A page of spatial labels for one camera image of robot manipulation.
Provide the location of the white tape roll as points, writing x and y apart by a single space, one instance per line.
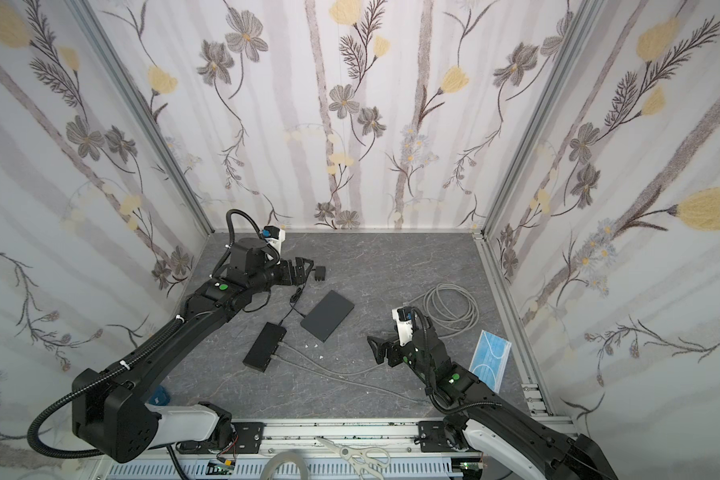
282 459

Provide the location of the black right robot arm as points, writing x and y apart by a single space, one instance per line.
475 417

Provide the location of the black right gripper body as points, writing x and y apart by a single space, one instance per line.
393 347

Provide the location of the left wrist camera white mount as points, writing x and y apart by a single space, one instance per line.
274 236

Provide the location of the blue face mask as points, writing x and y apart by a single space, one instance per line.
490 359

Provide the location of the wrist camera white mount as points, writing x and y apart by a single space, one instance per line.
404 324
274 236

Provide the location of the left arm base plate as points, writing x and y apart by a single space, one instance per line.
230 437

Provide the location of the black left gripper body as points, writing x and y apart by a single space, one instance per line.
297 270

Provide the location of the slim ribbed black switch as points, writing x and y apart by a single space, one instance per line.
264 347

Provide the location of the white handled scissors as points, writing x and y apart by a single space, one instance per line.
372 461

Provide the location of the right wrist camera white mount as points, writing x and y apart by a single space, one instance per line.
404 324

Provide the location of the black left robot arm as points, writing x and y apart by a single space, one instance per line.
111 411

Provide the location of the small blue box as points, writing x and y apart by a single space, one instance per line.
160 397

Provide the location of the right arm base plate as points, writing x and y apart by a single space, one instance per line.
437 436

